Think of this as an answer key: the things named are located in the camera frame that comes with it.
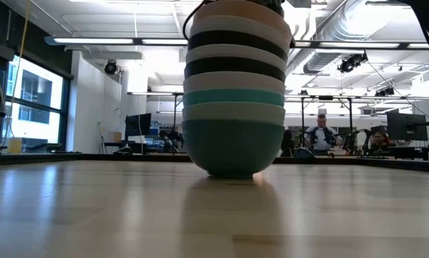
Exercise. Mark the standing person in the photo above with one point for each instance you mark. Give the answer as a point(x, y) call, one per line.
point(322, 136)

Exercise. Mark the black table edge rail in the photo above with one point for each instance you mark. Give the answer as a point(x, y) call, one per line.
point(92, 157)

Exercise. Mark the cardboard box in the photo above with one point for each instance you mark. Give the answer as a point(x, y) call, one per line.
point(114, 137)

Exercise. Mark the black hanging ceiling camera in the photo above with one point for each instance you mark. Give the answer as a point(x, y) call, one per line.
point(110, 67)
point(385, 92)
point(352, 61)

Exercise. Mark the dark blue round object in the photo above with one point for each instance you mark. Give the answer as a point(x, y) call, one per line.
point(304, 153)

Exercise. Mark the yellow container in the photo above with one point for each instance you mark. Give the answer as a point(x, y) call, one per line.
point(14, 145)

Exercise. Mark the light mint bowl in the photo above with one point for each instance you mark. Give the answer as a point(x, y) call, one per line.
point(232, 112)

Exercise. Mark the seated person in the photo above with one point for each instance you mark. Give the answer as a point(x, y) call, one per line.
point(379, 140)

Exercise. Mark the background black robot arm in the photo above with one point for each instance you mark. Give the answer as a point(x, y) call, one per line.
point(358, 138)
point(171, 138)

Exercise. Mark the silver ventilation duct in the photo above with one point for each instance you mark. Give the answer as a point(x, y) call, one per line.
point(329, 36)

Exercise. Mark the large dark-framed window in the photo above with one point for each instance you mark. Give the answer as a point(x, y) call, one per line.
point(35, 93)

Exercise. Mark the long ceiling light bar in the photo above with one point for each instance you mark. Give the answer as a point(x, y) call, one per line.
point(92, 41)

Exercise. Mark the teal bowl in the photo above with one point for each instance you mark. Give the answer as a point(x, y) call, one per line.
point(232, 150)
point(232, 96)

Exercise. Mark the dark ceiling panel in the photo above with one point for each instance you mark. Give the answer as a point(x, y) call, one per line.
point(298, 3)

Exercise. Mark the black bowl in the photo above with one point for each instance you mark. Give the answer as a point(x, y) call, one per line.
point(232, 37)
point(232, 64)

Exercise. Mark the black computer monitor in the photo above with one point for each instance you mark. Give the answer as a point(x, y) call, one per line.
point(138, 124)
point(407, 126)

